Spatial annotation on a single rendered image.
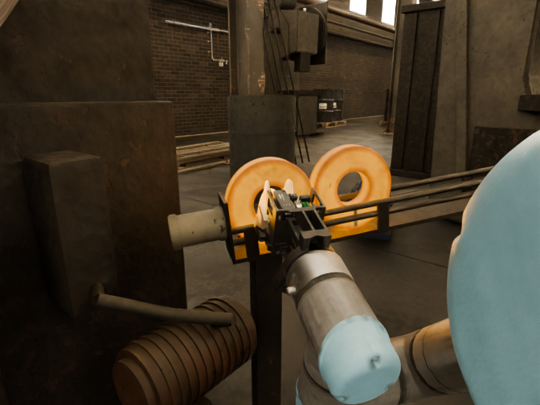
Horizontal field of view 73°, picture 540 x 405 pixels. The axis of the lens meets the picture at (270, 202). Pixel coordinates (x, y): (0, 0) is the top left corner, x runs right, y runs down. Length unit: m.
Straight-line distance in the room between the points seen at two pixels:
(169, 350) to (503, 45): 2.50
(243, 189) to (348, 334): 0.32
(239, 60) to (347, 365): 4.59
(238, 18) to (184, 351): 4.53
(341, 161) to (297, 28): 7.59
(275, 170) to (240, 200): 0.08
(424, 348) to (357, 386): 0.11
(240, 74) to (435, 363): 4.53
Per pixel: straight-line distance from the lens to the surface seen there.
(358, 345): 0.37
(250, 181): 0.61
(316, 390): 0.45
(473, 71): 2.78
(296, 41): 8.17
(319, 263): 0.43
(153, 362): 0.59
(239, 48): 4.85
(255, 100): 2.99
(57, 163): 0.57
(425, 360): 0.47
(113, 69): 0.78
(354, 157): 0.67
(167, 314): 0.60
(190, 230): 0.60
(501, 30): 2.74
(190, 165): 4.53
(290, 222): 0.49
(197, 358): 0.61
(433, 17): 4.36
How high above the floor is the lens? 0.88
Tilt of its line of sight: 16 degrees down
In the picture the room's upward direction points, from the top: straight up
